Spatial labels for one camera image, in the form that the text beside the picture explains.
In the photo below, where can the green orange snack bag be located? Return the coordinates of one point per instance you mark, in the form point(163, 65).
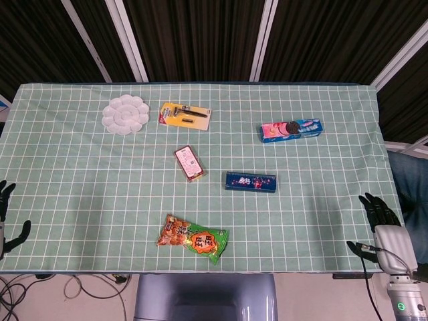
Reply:
point(194, 239)

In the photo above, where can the white aluminium frame post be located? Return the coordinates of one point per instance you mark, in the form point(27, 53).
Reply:
point(401, 58)
point(263, 40)
point(87, 41)
point(128, 41)

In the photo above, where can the person leg in jeans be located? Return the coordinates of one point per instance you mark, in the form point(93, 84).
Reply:
point(413, 180)

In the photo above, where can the blue pink cookie box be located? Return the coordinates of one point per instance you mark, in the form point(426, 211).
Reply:
point(291, 130)

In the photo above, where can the small red carton box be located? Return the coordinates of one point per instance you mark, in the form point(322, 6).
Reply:
point(189, 163)

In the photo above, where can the dark pleated curtain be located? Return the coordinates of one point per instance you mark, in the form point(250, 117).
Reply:
point(200, 36)

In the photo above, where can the grey-blue robot torso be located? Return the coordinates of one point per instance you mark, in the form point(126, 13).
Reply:
point(204, 297)

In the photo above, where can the blue glasses case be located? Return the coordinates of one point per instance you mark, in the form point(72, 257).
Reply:
point(250, 182)

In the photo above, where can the green checked tablecloth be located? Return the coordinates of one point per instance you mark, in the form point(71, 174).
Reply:
point(100, 194)

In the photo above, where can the razor in yellow blister pack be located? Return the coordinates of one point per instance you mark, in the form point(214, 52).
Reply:
point(185, 116)

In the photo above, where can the white flower-shaped palette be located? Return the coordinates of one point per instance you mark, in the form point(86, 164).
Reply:
point(125, 114)

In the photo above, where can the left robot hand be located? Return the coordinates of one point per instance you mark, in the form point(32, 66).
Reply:
point(6, 207)

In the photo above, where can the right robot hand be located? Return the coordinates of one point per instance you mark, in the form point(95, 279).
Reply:
point(393, 244)

